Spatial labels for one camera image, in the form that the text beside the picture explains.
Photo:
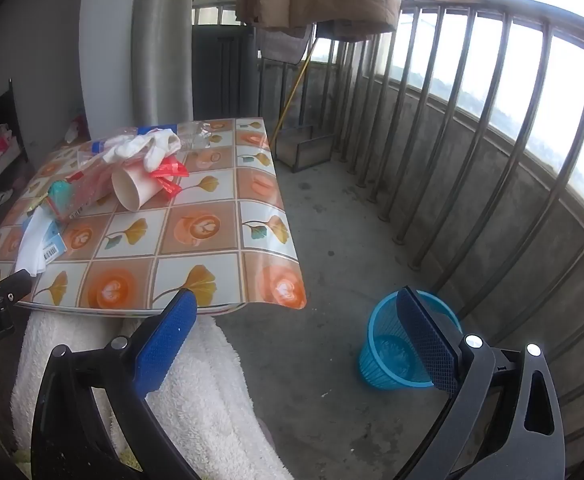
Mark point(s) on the white paper cup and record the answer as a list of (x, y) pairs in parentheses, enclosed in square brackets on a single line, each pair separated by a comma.
[(134, 185)]

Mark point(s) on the white cloth sock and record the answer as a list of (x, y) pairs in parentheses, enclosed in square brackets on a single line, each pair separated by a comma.
[(136, 147)]

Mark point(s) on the red white bundle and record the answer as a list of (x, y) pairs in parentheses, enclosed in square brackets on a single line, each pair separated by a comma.
[(76, 130)]

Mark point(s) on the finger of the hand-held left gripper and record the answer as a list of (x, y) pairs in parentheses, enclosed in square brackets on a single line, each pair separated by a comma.
[(14, 284)]

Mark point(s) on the table with patterned tablecloth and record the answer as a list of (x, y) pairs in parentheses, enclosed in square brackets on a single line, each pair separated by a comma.
[(206, 195)]

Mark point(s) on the white blue barcode packet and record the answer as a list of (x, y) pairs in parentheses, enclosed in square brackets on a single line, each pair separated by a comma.
[(36, 245)]

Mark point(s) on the white shoe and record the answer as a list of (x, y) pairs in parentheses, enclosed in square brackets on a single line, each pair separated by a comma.
[(2, 197)]

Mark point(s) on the red plastic wrapper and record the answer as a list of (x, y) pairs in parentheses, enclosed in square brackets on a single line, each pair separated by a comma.
[(171, 167)]

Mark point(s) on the red white snack bag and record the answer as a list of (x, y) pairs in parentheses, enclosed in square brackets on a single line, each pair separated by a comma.
[(86, 187)]

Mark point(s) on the clear plastic bottle blue label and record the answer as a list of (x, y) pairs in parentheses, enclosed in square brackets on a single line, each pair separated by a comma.
[(196, 135)]

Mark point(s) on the metal dustpan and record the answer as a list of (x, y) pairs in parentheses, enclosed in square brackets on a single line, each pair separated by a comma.
[(312, 152)]

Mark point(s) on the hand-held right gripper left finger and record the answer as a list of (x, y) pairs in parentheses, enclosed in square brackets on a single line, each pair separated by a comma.
[(166, 342)]

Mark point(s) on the teal plastic wrapper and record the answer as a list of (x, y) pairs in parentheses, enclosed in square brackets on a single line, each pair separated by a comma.
[(60, 195)]

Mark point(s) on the yellow broom stick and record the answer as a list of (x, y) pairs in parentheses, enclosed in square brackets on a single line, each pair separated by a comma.
[(292, 95)]

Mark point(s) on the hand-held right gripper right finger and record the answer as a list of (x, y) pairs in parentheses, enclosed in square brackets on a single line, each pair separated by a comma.
[(427, 340)]

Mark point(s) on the white fluffy towel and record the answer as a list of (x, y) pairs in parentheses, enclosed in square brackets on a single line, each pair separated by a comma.
[(211, 410)]

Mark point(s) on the dark grey cabinet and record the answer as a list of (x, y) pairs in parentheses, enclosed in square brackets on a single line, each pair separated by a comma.
[(221, 75)]

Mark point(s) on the blue plastic wastebasket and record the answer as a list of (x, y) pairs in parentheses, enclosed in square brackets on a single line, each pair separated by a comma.
[(382, 355)]

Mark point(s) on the grey hanging cloth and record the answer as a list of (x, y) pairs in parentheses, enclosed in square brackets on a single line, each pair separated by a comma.
[(284, 45)]

